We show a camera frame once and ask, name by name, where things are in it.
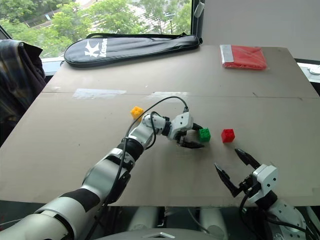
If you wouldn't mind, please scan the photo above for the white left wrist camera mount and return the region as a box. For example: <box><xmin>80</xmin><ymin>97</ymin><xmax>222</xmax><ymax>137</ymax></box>
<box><xmin>166</xmin><ymin>111</ymin><xmax>195</xmax><ymax>141</ymax></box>

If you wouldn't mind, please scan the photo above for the red toy brick cube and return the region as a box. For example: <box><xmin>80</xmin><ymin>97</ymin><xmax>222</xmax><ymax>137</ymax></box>
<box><xmin>220</xmin><ymin>128</ymin><xmax>236</xmax><ymax>144</ymax></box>

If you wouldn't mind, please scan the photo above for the silver robot torso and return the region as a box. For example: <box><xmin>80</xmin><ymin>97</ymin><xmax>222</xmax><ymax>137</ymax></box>
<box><xmin>94</xmin><ymin>229</ymin><xmax>208</xmax><ymax>240</ymax></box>

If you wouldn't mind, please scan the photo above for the dark plaid cloth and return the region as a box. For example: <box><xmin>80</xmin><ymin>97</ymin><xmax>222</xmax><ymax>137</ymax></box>
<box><xmin>0</xmin><ymin>39</ymin><xmax>47</xmax><ymax>148</ymax></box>

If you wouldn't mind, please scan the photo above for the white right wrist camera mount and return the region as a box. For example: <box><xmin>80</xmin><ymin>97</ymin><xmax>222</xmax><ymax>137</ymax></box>
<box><xmin>249</xmin><ymin>163</ymin><xmax>279</xmax><ymax>205</ymax></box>

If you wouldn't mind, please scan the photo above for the red plastic-wrapped packet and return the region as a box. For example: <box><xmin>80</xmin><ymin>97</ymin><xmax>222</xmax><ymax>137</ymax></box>
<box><xmin>219</xmin><ymin>44</ymin><xmax>268</xmax><ymax>71</ymax></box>

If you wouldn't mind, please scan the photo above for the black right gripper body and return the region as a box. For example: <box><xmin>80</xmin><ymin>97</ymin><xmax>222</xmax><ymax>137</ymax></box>
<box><xmin>237</xmin><ymin>174</ymin><xmax>260</xmax><ymax>198</ymax></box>

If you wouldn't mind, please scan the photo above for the brown cardboard table cover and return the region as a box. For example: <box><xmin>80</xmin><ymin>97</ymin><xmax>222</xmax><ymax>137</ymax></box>
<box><xmin>0</xmin><ymin>44</ymin><xmax>320</xmax><ymax>208</ymax></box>

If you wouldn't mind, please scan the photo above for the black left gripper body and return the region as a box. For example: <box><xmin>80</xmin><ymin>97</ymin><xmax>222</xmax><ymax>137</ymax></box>
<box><xmin>175</xmin><ymin>128</ymin><xmax>199</xmax><ymax>148</ymax></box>

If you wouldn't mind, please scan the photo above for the white window handle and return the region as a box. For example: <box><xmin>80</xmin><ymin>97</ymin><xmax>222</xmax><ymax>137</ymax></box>
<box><xmin>194</xmin><ymin>0</ymin><xmax>206</xmax><ymax>18</ymax></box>

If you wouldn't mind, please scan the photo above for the green toy brick cube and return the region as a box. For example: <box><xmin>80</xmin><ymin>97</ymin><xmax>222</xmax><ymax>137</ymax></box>
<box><xmin>198</xmin><ymin>127</ymin><xmax>212</xmax><ymax>143</ymax></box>

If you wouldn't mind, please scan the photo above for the black racket bag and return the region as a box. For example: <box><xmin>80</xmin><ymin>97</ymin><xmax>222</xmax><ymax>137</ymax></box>
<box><xmin>63</xmin><ymin>32</ymin><xmax>203</xmax><ymax>68</ymax></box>

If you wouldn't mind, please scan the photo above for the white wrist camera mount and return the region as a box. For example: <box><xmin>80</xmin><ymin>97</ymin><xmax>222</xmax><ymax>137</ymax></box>
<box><xmin>166</xmin><ymin>111</ymin><xmax>195</xmax><ymax>141</ymax></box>
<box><xmin>249</xmin><ymin>163</ymin><xmax>279</xmax><ymax>205</ymax></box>

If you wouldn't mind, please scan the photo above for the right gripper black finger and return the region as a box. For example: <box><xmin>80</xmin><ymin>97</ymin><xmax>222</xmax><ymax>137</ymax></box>
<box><xmin>214</xmin><ymin>162</ymin><xmax>241</xmax><ymax>198</ymax></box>
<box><xmin>234</xmin><ymin>148</ymin><xmax>261</xmax><ymax>170</ymax></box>

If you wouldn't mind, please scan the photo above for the pale rounded shape under table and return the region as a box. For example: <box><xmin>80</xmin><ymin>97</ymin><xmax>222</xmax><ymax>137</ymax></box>
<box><xmin>199</xmin><ymin>207</ymin><xmax>229</xmax><ymax>240</ymax></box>

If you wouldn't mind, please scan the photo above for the yellow toy brick cube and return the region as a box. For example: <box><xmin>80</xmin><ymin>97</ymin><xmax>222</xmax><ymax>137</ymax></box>
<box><xmin>130</xmin><ymin>106</ymin><xmax>145</xmax><ymax>121</ymax></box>

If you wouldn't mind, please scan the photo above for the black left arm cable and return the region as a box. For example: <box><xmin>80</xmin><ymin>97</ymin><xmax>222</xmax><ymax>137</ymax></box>
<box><xmin>84</xmin><ymin>96</ymin><xmax>190</xmax><ymax>240</ymax></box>

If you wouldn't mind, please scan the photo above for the black side shelf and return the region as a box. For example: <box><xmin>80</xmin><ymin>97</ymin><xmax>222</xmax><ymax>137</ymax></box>
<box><xmin>293</xmin><ymin>57</ymin><xmax>320</xmax><ymax>98</ymax></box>

